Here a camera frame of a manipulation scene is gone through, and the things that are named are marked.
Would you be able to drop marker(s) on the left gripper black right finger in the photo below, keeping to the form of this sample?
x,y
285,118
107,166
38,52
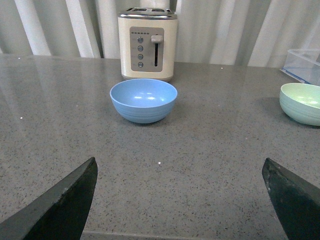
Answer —
x,y
295,201

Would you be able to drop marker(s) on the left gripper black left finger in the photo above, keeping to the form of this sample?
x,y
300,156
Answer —
x,y
58,214

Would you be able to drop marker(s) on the green bowl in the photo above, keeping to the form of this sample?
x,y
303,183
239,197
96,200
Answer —
x,y
301,102

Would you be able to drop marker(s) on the clear plastic food container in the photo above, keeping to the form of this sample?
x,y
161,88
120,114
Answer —
x,y
303,65

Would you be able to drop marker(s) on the blue bowl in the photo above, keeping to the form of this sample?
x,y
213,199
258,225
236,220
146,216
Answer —
x,y
143,100

